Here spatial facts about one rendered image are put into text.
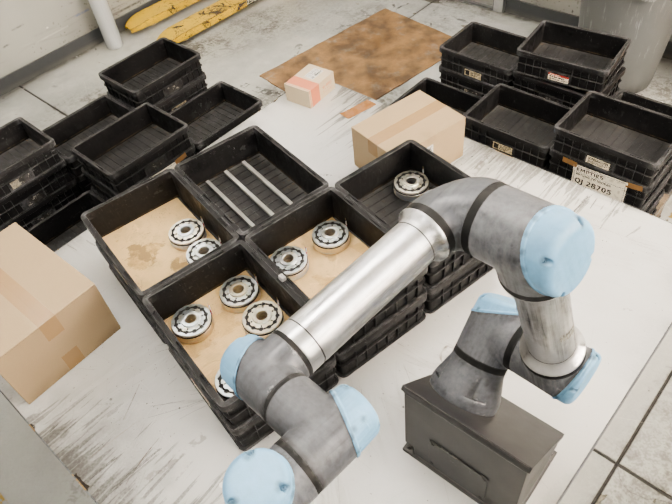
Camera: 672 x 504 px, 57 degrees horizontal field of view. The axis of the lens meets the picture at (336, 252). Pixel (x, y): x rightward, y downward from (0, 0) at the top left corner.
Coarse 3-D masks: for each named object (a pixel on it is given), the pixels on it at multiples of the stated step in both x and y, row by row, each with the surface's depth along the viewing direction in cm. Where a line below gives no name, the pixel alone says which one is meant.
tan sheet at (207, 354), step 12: (216, 288) 166; (204, 300) 164; (216, 300) 163; (216, 312) 160; (228, 312) 160; (168, 324) 159; (216, 324) 158; (228, 324) 158; (240, 324) 157; (216, 336) 155; (228, 336) 155; (240, 336) 155; (192, 348) 154; (204, 348) 153; (216, 348) 153; (204, 360) 151; (216, 360) 151; (204, 372) 149; (216, 372) 148
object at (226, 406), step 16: (240, 240) 163; (256, 256) 159; (192, 272) 157; (272, 272) 155; (160, 288) 154; (288, 288) 151; (144, 304) 152; (304, 304) 147; (160, 320) 149; (192, 368) 138; (208, 384) 136; (240, 400) 132
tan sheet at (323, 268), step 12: (300, 240) 175; (312, 252) 171; (348, 252) 170; (360, 252) 170; (312, 264) 168; (324, 264) 168; (336, 264) 168; (348, 264) 167; (312, 276) 166; (324, 276) 165; (336, 276) 165; (300, 288) 163; (312, 288) 163
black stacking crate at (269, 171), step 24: (240, 144) 197; (264, 144) 196; (192, 168) 190; (216, 168) 196; (240, 168) 199; (264, 168) 198; (288, 168) 190; (240, 192) 191; (264, 192) 190; (288, 192) 189; (264, 216) 183
